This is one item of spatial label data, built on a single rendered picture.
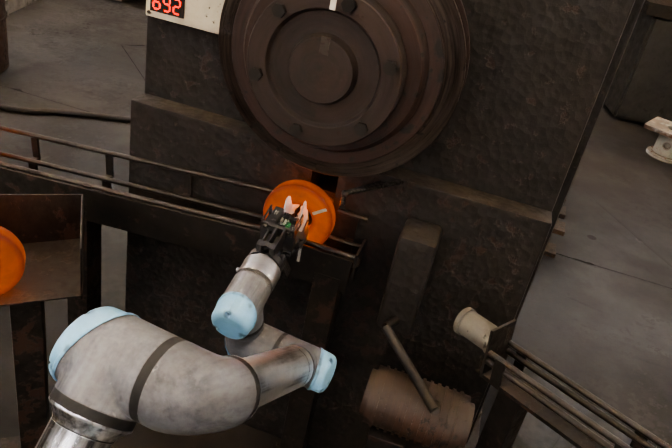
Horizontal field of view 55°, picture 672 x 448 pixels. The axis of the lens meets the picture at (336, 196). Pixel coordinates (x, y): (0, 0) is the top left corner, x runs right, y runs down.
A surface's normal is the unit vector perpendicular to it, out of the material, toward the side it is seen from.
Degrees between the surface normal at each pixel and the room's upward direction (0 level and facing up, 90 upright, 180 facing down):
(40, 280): 5
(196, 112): 0
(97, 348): 39
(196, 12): 90
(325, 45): 90
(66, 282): 5
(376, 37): 90
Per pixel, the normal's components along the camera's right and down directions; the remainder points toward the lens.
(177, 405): 0.24, 0.11
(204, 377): 0.59, -0.42
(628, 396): 0.18, -0.86
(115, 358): -0.14, -0.44
